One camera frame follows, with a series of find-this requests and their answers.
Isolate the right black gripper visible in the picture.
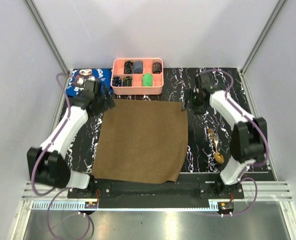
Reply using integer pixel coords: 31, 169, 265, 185
180, 88, 207, 116

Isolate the brown cloth napkin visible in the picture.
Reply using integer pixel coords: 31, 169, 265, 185
92, 99, 188, 184

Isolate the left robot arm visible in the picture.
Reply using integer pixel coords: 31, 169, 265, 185
26, 79, 115, 198

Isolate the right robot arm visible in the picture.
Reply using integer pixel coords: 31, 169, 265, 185
182, 69, 269, 198

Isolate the blue printed t-shirt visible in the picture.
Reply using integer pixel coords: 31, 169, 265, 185
66, 68, 113, 97

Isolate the black blue rolled sock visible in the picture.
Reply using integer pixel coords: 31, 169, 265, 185
112, 75, 122, 87

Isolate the dark patterned rolled sock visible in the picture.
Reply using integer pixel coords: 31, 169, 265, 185
152, 62, 162, 74

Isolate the pink compartment tray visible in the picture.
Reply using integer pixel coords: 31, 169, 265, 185
110, 58, 164, 95

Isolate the green rolled sock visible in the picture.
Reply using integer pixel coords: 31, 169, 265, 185
142, 73, 153, 87

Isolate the black yellow rolled sock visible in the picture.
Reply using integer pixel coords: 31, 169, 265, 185
124, 60, 134, 74

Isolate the grey rolled sock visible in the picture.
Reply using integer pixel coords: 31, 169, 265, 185
133, 60, 143, 74

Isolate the black marble pattern mat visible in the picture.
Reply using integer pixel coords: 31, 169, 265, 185
53, 67, 276, 182

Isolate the gold spoon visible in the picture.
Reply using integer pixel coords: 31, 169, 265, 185
214, 146, 225, 164

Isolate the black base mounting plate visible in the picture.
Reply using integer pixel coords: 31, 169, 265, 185
67, 172, 244, 210

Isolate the left aluminium frame post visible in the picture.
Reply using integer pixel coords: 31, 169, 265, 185
23, 0, 69, 73

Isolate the aluminium frame post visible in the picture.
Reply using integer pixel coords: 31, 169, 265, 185
23, 0, 69, 73
241, 0, 288, 74

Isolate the right aluminium frame post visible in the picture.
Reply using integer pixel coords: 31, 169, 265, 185
241, 0, 288, 74

